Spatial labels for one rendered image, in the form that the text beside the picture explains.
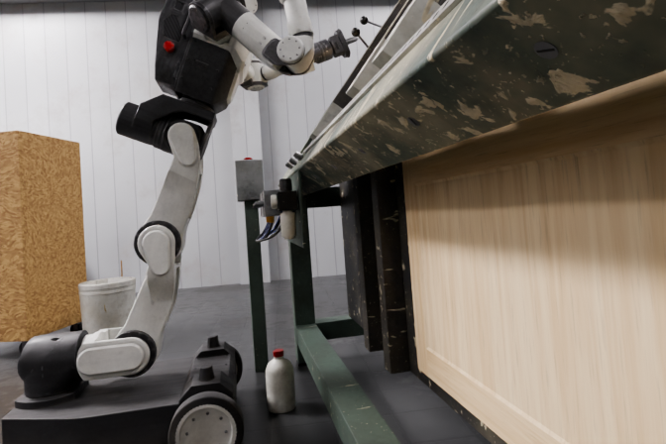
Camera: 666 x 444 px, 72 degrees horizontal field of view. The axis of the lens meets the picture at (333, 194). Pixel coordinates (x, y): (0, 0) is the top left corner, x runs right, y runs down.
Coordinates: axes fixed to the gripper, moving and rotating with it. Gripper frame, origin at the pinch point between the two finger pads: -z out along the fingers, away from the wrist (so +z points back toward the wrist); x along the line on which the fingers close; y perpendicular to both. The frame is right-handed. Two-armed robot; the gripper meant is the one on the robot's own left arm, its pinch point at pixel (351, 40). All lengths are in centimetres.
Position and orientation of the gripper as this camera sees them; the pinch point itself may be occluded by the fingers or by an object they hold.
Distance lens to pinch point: 212.4
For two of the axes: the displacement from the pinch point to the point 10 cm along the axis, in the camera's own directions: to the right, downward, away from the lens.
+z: -8.9, 4.0, -2.0
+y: 2.0, -0.5, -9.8
